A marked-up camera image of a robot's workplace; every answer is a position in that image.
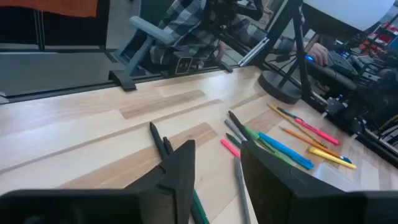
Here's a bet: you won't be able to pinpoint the orange cloth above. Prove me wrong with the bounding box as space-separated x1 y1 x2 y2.
0 0 99 18

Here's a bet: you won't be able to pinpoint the grey pen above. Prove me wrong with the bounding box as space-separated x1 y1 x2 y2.
233 156 252 224
224 118 248 142

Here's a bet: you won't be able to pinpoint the person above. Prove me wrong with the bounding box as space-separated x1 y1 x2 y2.
148 0 312 68

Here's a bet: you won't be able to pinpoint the black keyboard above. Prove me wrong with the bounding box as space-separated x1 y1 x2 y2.
326 50 359 78

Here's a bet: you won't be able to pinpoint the dark green pen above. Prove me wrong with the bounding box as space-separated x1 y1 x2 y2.
225 133 243 149

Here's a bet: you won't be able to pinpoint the black cabinet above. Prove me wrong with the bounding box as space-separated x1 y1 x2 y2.
0 0 110 52

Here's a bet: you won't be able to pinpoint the blue multicolour pen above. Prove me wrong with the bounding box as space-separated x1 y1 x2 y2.
257 131 316 171

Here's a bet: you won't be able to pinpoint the yellow pencil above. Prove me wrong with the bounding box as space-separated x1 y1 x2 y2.
267 103 328 148

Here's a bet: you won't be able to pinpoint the pink pencil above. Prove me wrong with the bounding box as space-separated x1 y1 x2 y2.
220 138 242 160

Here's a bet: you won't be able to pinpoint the yellow highlighter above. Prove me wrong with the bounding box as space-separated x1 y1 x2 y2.
307 146 358 170

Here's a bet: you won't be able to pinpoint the black marker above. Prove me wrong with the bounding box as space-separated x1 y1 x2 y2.
228 110 254 142

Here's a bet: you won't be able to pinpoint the light green mechanical pencil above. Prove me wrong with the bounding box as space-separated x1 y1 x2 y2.
243 125 295 166

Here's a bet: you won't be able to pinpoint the black pen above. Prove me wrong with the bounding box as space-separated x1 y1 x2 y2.
149 121 203 224

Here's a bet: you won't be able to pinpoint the grey-blue office chair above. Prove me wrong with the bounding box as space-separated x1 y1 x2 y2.
116 16 177 77

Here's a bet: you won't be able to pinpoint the silver aluminium bar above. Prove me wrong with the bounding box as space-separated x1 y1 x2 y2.
238 37 270 68

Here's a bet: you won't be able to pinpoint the black round lamp base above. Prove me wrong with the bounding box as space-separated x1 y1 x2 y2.
257 70 303 105

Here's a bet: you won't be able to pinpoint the orange pencil with blue end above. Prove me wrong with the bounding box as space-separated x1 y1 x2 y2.
278 126 353 164

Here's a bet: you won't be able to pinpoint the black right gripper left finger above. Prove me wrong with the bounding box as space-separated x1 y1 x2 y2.
124 139 196 224

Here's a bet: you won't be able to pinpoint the person's hand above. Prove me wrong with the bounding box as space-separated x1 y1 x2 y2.
307 42 330 67

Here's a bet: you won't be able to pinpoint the red parts bins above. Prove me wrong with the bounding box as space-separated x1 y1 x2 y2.
357 20 398 60

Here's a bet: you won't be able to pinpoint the pink and green highlighter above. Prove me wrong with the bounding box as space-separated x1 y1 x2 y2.
275 106 341 146

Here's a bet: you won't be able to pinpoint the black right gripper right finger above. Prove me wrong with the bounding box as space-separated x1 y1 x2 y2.
241 140 343 224

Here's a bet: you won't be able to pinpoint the clear plastic pencil box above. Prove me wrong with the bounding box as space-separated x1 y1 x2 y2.
313 161 366 193

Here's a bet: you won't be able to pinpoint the yellow cable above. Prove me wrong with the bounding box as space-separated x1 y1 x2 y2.
377 114 398 133

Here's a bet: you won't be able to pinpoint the black table-level camera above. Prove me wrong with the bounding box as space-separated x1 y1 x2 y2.
169 50 194 76

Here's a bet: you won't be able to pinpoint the black computer mouse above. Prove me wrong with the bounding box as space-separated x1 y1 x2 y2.
303 53 324 67

